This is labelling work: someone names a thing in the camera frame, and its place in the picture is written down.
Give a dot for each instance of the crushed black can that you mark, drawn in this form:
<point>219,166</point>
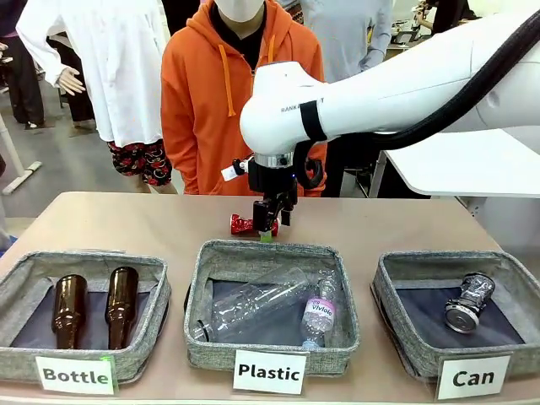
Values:
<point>468,304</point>

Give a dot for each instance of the grey fabric basket Plastic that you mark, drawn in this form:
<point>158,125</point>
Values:
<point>198,350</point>

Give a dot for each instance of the person in orange hoodie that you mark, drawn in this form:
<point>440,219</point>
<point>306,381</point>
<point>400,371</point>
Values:
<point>198,126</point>

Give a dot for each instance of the mannequin in white shirt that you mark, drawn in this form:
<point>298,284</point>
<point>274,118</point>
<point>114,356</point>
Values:
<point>126,63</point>

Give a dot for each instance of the crushed red can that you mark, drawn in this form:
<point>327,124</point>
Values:
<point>240,223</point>

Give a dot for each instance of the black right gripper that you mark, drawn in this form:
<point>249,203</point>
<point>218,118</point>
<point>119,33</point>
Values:
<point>272,181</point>

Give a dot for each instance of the large clear plastic bottle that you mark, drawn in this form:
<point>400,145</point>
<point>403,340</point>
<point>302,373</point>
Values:
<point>253,304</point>

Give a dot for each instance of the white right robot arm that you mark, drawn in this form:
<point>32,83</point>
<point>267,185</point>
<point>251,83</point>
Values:
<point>379,97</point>

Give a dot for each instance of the mannequin hand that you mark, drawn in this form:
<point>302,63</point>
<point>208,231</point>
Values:
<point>71,81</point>

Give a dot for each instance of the red floral trousers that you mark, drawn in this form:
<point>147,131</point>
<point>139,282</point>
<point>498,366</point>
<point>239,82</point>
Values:
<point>143,160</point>

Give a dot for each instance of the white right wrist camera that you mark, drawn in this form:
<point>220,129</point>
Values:
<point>230,173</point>

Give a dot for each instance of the white table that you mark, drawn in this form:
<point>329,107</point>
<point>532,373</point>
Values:
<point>464,169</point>

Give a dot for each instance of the person in black top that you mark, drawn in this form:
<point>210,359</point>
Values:
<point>453,12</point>

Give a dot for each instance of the grey fabric basket Can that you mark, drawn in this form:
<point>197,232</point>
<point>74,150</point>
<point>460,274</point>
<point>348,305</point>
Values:
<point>405,350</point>

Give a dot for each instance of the white sign Bottle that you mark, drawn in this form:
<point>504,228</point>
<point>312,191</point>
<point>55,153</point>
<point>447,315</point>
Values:
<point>76,375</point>

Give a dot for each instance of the white sign Plastic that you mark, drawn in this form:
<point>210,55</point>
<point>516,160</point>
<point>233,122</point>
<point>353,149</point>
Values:
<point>269,372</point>

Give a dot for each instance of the person in dark clothes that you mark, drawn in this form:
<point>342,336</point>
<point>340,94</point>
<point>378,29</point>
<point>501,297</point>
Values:
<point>23,84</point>

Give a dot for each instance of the white desk leg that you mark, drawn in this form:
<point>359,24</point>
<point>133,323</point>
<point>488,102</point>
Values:
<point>19,173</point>

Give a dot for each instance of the grey fabric basket Bottle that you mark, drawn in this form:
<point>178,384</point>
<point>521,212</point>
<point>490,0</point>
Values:
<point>141,358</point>

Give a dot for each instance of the white sign Can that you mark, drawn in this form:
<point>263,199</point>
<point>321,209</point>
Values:
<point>473,377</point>

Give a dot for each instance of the person in grey shirt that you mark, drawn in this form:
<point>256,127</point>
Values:
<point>350,42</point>

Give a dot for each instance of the small plastic bottle pink label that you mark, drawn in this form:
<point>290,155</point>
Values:
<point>319,314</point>

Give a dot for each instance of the brown glass bottle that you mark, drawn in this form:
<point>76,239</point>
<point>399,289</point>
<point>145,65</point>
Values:
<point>121,304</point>
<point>68,308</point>

